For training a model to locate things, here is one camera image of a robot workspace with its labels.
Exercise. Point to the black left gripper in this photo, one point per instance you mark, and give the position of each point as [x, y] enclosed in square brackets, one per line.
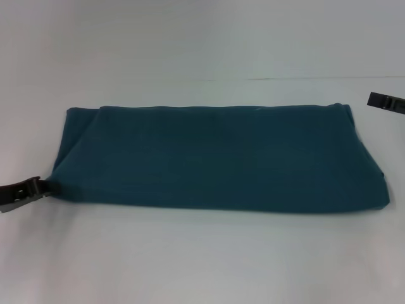
[14, 196]

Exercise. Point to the blue teal shirt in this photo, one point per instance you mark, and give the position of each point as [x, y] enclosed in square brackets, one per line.
[221, 158]

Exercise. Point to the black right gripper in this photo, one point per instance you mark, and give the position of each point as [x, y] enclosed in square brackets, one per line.
[397, 106]

